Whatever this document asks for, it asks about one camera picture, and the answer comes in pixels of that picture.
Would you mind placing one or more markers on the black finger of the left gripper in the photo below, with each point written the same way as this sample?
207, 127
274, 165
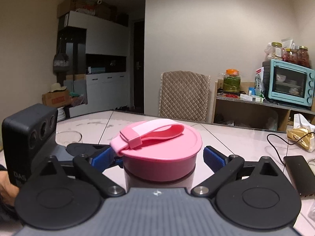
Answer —
76, 149

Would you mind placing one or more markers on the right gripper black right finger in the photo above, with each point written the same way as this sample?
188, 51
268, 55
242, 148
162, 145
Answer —
253, 195

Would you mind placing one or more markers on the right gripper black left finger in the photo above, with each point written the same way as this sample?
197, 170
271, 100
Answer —
63, 194

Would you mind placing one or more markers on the pink bottle cap with strap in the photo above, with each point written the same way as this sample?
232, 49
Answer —
160, 150

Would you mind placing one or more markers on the person's left hand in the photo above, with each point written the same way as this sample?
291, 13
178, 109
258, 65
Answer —
8, 191

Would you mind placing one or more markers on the stack of white plates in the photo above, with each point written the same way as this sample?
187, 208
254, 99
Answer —
63, 113

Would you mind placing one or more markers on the black power bank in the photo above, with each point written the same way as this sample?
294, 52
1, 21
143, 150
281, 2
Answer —
300, 174

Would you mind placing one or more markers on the cardboard box with hat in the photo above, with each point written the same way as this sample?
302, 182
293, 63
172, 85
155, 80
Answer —
57, 97

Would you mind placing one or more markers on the wooden side shelf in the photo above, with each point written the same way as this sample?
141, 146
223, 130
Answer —
232, 110

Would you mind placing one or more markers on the white flat box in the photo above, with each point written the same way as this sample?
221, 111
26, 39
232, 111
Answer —
251, 98

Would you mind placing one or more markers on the white and black cabinet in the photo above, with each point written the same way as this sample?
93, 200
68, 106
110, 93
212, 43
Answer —
98, 55

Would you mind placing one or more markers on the teal toaster oven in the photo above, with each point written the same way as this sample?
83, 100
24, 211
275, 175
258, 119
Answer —
288, 83

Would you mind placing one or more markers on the green jar with orange lid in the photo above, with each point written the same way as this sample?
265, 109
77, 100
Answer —
231, 81

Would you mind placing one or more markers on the quilted beige chair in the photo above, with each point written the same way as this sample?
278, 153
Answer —
184, 95

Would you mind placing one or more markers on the glass jar gold lid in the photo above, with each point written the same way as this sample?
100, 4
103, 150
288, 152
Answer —
276, 51

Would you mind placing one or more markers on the red pickle jar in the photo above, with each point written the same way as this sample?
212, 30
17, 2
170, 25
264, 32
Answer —
303, 56
291, 56

